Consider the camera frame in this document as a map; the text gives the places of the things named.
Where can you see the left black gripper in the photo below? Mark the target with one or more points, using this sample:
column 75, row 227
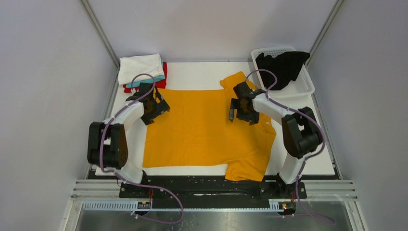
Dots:
column 161, row 107

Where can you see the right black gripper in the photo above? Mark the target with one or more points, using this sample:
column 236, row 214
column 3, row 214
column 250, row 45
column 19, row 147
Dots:
column 237, row 104

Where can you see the yellow t shirt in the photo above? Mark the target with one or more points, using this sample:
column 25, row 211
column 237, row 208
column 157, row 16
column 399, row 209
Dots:
column 196, row 131

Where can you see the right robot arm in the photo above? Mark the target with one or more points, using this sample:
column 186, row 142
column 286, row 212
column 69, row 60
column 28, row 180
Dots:
column 303, row 137

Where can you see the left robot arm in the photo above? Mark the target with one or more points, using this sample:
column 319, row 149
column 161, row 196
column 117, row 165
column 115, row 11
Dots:
column 107, row 142

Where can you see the red folded t shirt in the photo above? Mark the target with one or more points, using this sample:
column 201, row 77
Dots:
column 162, row 83

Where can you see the teal folded t shirt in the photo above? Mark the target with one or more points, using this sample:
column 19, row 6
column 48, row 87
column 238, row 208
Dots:
column 137, row 84

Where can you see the white folded t shirt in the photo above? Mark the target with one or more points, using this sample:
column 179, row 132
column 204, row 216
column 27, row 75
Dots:
column 135, row 65

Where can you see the black t shirt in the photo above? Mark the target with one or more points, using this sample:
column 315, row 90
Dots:
column 285, row 66

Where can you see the white plastic basket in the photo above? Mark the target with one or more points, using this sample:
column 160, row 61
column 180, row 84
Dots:
column 303, row 86

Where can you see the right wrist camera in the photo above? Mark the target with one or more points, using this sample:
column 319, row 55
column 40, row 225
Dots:
column 242, row 90

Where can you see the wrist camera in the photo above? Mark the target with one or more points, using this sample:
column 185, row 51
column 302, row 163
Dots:
column 146, row 89
column 242, row 90

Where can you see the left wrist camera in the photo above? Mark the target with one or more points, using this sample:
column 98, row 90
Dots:
column 146, row 89

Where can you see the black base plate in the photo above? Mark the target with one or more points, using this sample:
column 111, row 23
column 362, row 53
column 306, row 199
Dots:
column 200, row 192

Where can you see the white slotted cable duct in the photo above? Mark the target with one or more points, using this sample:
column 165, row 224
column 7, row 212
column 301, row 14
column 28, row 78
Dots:
column 141, row 206

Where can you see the right aluminium frame post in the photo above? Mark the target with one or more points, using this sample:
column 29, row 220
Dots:
column 329, row 20

